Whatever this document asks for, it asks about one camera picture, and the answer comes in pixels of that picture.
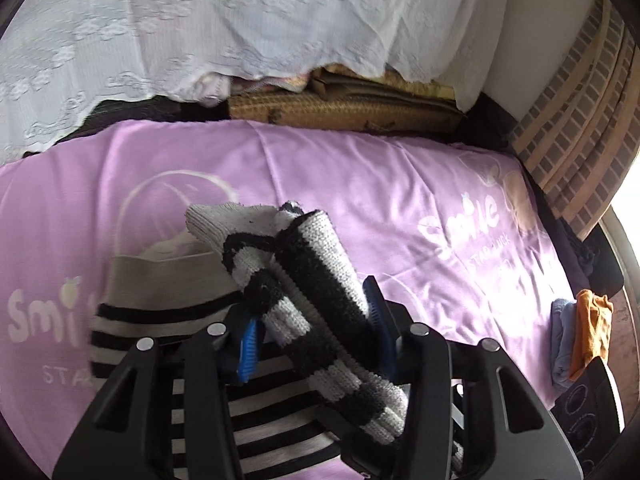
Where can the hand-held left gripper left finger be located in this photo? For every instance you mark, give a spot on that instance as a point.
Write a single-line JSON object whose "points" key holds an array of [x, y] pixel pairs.
{"points": [[248, 347]]}

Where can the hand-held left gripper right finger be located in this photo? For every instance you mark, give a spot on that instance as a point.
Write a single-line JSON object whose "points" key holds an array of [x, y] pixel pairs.
{"points": [[374, 302]]}

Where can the black white striped sweater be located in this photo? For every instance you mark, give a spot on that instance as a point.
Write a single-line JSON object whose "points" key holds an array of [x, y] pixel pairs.
{"points": [[320, 260]]}

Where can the folded blue cloth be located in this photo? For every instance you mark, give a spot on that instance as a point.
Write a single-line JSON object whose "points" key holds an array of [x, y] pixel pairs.
{"points": [[562, 345]]}

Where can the folded orange cloth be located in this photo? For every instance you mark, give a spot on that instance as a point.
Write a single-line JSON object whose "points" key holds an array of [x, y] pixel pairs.
{"points": [[592, 325]]}

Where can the purple printed bedsheet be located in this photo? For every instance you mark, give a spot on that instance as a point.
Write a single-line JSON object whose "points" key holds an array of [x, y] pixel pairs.
{"points": [[350, 170]]}

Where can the dark purple cloth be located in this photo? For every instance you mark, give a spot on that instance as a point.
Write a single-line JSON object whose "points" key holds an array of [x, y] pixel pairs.
{"points": [[585, 255]]}

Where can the woven straw mat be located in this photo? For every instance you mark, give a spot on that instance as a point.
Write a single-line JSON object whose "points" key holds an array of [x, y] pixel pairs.
{"points": [[350, 110]]}

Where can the pink patterned cloth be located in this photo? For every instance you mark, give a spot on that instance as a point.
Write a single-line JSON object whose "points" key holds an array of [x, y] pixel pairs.
{"points": [[250, 87]]}

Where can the brick patterned board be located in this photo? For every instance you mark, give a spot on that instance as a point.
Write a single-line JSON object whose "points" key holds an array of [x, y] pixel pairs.
{"points": [[585, 125]]}

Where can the white mattress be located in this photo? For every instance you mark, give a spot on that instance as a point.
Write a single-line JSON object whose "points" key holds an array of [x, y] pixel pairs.
{"points": [[540, 35]]}

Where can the white lace cloth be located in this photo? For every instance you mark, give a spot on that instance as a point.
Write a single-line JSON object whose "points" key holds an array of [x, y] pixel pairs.
{"points": [[200, 25]]}

